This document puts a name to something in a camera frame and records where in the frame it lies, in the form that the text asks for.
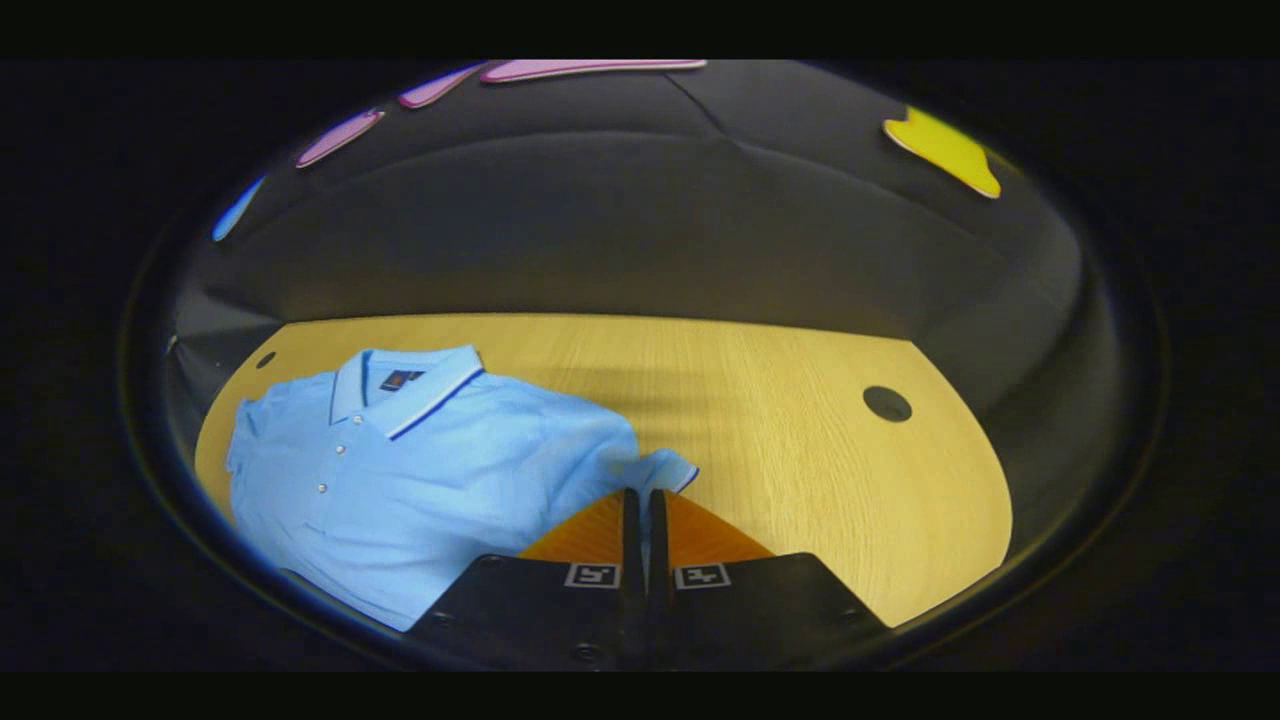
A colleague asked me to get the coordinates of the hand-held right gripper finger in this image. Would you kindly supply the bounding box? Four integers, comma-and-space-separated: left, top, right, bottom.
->
645, 488, 891, 671
405, 488, 646, 671

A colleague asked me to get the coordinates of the light blue T-shirt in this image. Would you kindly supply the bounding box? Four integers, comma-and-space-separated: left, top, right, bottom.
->
225, 345, 701, 633

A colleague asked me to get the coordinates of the black backdrop cloth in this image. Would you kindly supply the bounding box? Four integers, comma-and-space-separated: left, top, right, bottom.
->
165, 60, 1101, 521

